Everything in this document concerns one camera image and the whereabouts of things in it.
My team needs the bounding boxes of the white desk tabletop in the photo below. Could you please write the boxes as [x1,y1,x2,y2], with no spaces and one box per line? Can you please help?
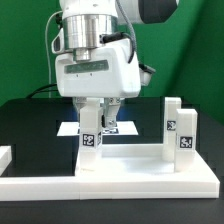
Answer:
[75,144,220,199]

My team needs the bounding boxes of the white cable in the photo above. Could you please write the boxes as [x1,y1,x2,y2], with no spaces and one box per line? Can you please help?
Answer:
[44,9,64,98]

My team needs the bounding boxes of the black cables on table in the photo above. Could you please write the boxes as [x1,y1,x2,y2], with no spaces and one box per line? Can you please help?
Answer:
[26,83,59,100]

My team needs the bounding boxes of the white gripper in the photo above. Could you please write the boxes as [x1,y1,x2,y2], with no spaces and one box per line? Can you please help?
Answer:
[55,41,141,129]

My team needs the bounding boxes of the sheet of fiducial markers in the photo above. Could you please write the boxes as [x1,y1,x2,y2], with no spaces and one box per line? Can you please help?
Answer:
[57,121,138,136]

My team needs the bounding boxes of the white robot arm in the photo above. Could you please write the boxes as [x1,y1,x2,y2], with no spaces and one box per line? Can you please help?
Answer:
[52,0,179,128]

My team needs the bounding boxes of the white U-shaped fixture frame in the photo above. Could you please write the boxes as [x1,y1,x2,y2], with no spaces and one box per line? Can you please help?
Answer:
[0,143,221,202]

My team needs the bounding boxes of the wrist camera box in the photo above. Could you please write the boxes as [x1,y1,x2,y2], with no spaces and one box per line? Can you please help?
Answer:
[139,63,156,86]

